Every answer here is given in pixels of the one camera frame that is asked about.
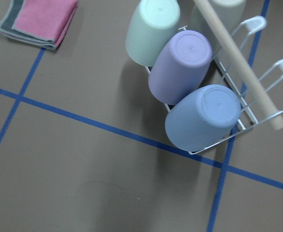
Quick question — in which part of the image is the purple cup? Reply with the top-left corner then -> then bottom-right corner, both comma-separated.
148,30 -> 212,105

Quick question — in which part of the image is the blue cup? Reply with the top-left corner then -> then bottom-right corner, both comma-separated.
165,85 -> 241,152

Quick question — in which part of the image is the green cup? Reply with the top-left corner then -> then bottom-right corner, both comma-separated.
125,0 -> 180,67

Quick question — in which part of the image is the pink cloth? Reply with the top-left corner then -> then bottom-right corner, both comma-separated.
12,0 -> 78,50

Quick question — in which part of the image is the beige cup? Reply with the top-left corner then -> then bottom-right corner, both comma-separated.
187,0 -> 246,47

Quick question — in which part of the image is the grey cloth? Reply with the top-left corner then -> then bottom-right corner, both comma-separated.
0,0 -> 63,50

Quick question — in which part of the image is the white wire cup rack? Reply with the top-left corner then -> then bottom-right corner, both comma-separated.
143,0 -> 283,156

